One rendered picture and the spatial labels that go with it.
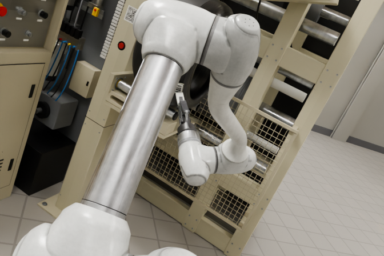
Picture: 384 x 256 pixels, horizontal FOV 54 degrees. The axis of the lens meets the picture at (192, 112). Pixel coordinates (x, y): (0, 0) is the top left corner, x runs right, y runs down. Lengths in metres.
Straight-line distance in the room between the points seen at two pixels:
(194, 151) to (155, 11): 0.61
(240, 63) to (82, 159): 1.42
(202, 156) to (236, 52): 0.54
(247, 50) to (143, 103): 0.28
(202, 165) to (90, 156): 0.94
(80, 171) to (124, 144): 1.41
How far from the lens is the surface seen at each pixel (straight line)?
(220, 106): 1.11
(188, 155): 1.37
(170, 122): 1.77
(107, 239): 0.78
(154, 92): 0.86
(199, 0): 1.72
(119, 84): 1.87
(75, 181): 2.27
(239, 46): 0.92
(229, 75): 0.98
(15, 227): 2.27
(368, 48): 6.74
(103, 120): 2.06
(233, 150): 1.36
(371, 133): 7.53
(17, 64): 1.91
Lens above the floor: 1.50
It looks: 18 degrees down
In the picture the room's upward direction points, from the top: 24 degrees clockwise
